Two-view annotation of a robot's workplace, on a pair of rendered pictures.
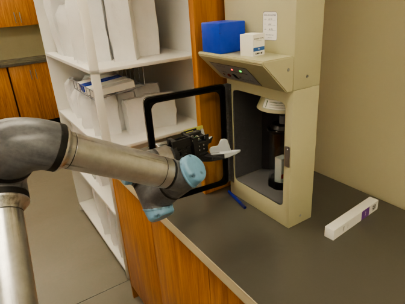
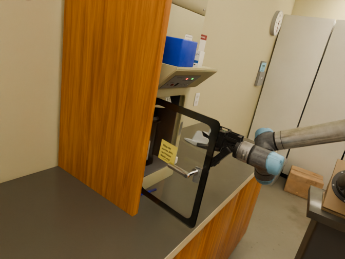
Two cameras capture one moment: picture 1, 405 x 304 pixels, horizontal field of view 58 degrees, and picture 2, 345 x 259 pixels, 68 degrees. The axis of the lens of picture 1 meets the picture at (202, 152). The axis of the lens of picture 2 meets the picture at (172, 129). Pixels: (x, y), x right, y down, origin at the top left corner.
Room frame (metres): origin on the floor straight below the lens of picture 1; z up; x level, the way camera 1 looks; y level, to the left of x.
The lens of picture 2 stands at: (1.60, 0.77, 1.58)
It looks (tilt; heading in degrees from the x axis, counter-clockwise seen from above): 19 degrees down; 244
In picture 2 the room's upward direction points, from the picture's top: 11 degrees clockwise
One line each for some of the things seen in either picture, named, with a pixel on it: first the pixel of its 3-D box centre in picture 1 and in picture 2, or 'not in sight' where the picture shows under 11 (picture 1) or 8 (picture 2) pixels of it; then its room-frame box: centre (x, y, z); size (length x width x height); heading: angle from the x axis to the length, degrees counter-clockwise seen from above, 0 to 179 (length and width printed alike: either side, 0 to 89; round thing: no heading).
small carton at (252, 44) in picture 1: (252, 44); (195, 58); (1.10, -0.16, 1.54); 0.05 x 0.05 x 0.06; 40
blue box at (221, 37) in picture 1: (223, 36); (176, 51); (1.22, -0.09, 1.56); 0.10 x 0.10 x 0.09; 32
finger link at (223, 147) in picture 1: (225, 147); not in sight; (1.00, -0.07, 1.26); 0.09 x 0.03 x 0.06; 85
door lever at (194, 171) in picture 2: not in sight; (182, 169); (1.22, 0.12, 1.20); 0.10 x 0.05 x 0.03; 116
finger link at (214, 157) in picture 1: (209, 155); not in sight; (1.00, -0.02, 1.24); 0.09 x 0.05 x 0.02; 85
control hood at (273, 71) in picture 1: (241, 70); (185, 78); (1.14, -0.14, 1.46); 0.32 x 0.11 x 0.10; 32
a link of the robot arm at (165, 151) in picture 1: (163, 158); (244, 151); (0.97, 0.11, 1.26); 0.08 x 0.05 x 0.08; 31
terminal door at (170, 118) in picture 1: (189, 145); (171, 160); (1.22, 0.04, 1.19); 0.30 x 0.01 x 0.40; 116
